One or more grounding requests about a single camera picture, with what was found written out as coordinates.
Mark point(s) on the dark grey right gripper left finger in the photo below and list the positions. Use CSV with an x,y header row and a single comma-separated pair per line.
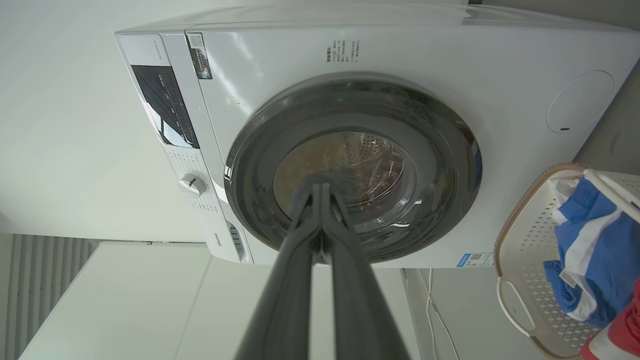
x,y
287,300

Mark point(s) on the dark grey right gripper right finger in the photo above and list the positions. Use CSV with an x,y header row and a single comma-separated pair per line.
x,y
357,305

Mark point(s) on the round dark washing machine door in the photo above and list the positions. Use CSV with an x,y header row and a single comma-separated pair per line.
x,y
430,165

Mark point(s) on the white front-load washing machine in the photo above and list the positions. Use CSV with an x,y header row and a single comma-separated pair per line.
x,y
400,55

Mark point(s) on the white cabinet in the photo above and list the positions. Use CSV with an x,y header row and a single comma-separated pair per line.
x,y
150,310

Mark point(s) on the white control knob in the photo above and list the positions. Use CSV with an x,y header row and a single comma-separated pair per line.
x,y
191,185

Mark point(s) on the white perforated laundry basket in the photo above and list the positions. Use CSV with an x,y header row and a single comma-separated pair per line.
x,y
530,240

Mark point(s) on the blue and white garment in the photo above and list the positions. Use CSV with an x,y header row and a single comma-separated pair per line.
x,y
595,250

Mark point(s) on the white ribbed radiator panel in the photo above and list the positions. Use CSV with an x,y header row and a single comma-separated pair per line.
x,y
40,280

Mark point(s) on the red garment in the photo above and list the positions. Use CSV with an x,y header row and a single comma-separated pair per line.
x,y
620,332

